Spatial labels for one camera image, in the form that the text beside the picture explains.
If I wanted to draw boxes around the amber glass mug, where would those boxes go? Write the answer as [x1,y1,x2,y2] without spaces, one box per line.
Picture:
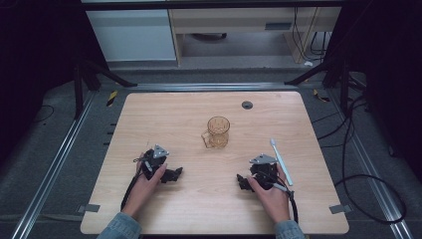
[200,116,232,149]

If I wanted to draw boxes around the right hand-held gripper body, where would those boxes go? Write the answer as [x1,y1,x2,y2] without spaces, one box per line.
[249,152,289,193]

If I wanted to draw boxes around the person's left hand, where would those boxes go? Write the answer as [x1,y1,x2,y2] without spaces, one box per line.
[120,152,168,220]

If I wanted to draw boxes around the grey tape strip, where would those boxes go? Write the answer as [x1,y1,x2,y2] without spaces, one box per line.
[328,203,353,215]
[77,203,102,214]

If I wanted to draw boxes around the black floor cable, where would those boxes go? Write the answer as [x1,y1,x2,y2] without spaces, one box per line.
[312,95,408,225]

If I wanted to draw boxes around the aluminium floor rail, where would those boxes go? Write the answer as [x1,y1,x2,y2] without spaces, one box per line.
[326,89,416,239]
[9,90,98,239]

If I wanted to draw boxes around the white cabinet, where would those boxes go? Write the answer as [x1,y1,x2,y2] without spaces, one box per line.
[85,8,178,64]

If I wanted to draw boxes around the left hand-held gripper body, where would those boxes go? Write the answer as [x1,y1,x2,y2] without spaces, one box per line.
[133,143,170,181]

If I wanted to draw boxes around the hanging black cables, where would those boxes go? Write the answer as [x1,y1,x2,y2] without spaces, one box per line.
[292,6,332,64]

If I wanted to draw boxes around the yellow black hazard tape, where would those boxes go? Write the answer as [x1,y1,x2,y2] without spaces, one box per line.
[105,90,118,108]
[313,89,331,104]

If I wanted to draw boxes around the person's right hand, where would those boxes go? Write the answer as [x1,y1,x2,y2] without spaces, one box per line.
[246,164,292,225]

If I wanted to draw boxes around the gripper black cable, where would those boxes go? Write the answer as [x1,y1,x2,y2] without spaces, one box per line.
[119,170,143,212]
[255,170,300,225]

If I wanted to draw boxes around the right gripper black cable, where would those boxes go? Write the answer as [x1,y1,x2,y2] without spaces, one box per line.
[255,170,300,225]

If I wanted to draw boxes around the black metal stand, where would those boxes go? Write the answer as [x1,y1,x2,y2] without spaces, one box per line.
[73,56,138,120]
[284,55,367,116]

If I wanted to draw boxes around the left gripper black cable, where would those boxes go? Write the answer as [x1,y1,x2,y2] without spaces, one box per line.
[119,170,143,212]

